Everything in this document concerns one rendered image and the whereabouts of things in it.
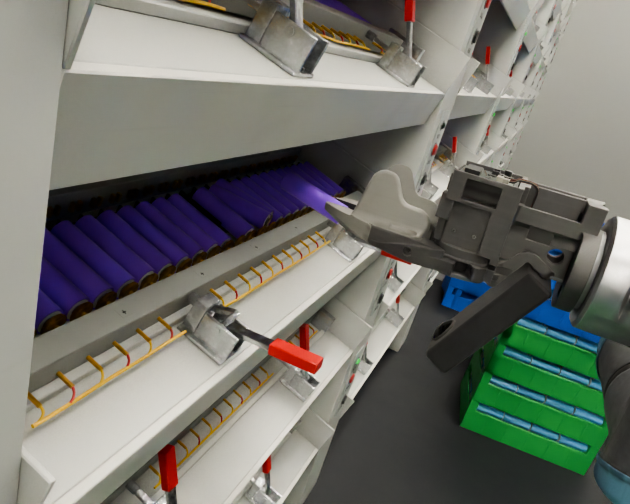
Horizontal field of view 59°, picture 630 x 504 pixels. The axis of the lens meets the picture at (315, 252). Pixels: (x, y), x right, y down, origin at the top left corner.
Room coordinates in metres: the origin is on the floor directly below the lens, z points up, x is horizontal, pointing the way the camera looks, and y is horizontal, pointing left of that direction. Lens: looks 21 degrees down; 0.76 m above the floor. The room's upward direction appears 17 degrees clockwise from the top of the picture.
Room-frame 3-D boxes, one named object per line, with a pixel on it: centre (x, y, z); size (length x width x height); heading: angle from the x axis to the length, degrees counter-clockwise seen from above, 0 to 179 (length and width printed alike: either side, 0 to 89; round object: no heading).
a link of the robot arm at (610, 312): (0.41, -0.22, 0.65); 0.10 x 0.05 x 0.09; 163
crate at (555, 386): (1.21, -0.62, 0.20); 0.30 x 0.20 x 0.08; 81
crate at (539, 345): (1.21, -0.62, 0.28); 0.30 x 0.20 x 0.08; 81
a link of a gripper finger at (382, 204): (0.45, -0.04, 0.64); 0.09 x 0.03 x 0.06; 77
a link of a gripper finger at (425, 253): (0.43, -0.08, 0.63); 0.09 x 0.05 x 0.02; 77
